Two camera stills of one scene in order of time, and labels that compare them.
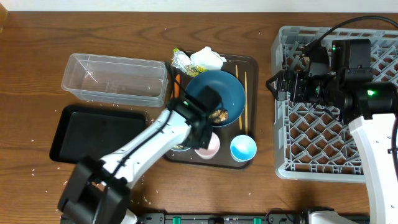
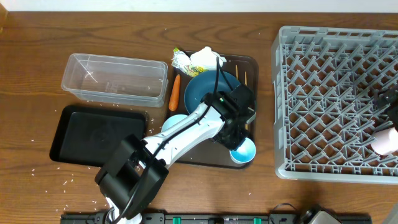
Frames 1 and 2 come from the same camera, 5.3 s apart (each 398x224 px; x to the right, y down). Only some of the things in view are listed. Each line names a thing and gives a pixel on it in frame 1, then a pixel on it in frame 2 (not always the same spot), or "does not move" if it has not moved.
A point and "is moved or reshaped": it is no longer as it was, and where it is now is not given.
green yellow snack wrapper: x=181 y=61 does not move
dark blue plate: x=230 y=89 does not move
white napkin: x=208 y=58 does not move
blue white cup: x=243 y=148 does not move
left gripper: x=204 y=142 → x=237 y=140
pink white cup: x=213 y=147 is moved or reshaped
